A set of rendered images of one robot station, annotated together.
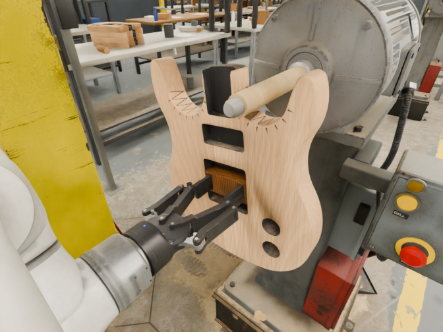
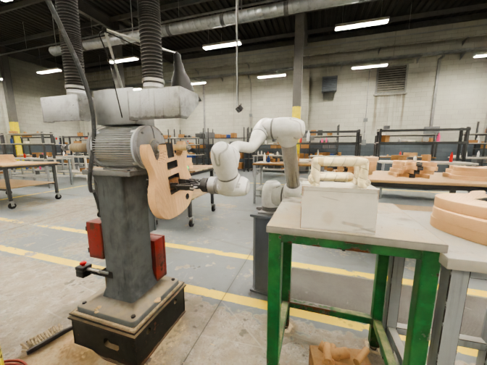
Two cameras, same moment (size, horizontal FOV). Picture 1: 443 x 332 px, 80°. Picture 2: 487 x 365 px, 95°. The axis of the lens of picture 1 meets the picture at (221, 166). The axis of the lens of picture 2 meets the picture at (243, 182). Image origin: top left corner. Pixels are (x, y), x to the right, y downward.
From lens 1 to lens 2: 134 cm
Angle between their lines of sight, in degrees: 102
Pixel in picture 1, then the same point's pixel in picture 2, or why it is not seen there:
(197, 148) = (166, 174)
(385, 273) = not seen: hidden behind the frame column
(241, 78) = (169, 145)
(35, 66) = not seen: outside the picture
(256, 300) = (147, 302)
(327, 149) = (139, 184)
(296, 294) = (150, 277)
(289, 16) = (146, 132)
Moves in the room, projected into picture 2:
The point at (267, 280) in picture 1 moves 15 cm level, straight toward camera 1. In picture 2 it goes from (138, 291) to (161, 290)
